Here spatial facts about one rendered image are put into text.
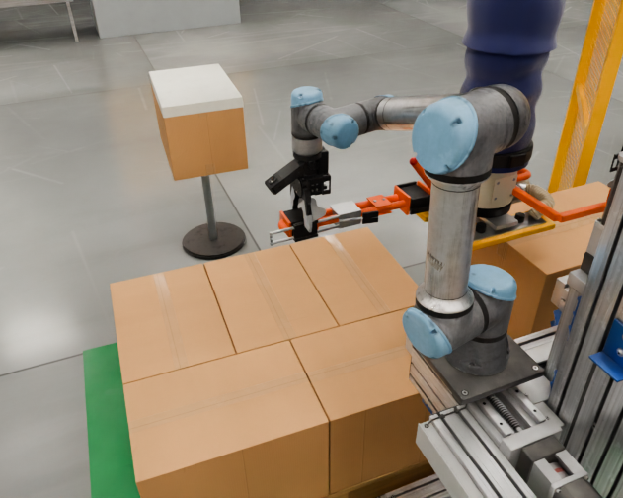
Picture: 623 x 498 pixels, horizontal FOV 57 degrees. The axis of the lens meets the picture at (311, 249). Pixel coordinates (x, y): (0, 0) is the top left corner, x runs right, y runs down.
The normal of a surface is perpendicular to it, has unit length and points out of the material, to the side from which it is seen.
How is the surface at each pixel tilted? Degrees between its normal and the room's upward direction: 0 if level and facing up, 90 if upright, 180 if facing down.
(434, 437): 0
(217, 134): 90
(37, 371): 0
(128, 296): 0
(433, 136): 83
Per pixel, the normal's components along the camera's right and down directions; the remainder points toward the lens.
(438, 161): -0.81, 0.18
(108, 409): -0.02, -0.82
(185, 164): 0.33, 0.53
